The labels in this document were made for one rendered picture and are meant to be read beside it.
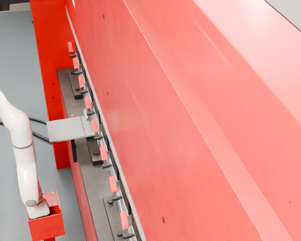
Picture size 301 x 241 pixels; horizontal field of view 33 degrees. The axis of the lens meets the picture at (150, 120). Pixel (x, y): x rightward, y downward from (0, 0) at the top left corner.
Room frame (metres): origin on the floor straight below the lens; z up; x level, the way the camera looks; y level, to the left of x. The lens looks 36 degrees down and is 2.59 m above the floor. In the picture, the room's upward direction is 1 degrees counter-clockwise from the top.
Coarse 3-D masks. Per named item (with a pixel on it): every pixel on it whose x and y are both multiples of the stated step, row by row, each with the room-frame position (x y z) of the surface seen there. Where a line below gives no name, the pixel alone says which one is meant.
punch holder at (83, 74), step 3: (81, 60) 2.39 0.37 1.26; (81, 63) 2.40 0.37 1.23; (81, 66) 2.42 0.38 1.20; (81, 69) 2.44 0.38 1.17; (84, 69) 2.30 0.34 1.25; (84, 72) 2.31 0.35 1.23; (81, 75) 2.43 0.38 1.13; (84, 75) 2.32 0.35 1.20; (84, 78) 2.34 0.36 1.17; (84, 81) 2.33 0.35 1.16; (84, 84) 2.34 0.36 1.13
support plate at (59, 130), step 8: (56, 120) 2.19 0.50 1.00; (64, 120) 2.19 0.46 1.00; (72, 120) 2.19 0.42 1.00; (80, 120) 2.19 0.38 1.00; (48, 128) 2.12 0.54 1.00; (56, 128) 2.12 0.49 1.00; (64, 128) 2.12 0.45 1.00; (72, 128) 2.12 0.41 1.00; (80, 128) 2.12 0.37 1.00; (88, 128) 2.12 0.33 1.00; (56, 136) 2.05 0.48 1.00; (64, 136) 2.05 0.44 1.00; (72, 136) 2.05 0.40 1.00; (80, 136) 2.05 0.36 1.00; (88, 136) 2.06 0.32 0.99
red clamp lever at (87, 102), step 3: (87, 96) 2.07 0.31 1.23; (87, 99) 2.05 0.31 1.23; (87, 102) 2.04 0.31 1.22; (87, 105) 2.03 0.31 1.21; (90, 105) 2.03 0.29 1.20; (87, 108) 2.02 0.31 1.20; (90, 108) 2.03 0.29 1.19; (90, 111) 2.01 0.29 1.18; (87, 114) 1.99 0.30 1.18; (90, 114) 2.00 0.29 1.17
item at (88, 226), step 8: (64, 112) 2.66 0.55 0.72; (72, 160) 2.52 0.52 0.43; (72, 168) 2.64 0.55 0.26; (72, 176) 2.83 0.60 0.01; (80, 176) 2.01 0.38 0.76; (80, 184) 2.08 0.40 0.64; (80, 192) 2.16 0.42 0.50; (80, 200) 2.24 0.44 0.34; (80, 208) 2.34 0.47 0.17; (88, 208) 1.75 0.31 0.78; (88, 216) 1.80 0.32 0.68; (88, 224) 1.86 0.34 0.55; (88, 232) 1.92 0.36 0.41; (88, 240) 1.99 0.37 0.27; (96, 240) 1.55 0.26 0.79
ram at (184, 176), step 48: (96, 0) 1.73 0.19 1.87; (96, 48) 1.83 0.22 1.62; (144, 48) 1.06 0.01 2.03; (144, 96) 1.07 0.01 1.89; (192, 96) 0.81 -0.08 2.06; (144, 144) 1.08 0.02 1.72; (192, 144) 0.73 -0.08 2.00; (144, 192) 1.09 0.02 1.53; (192, 192) 0.72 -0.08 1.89; (240, 192) 0.55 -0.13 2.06; (192, 240) 0.70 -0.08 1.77; (240, 240) 0.51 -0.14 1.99; (288, 240) 0.45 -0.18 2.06
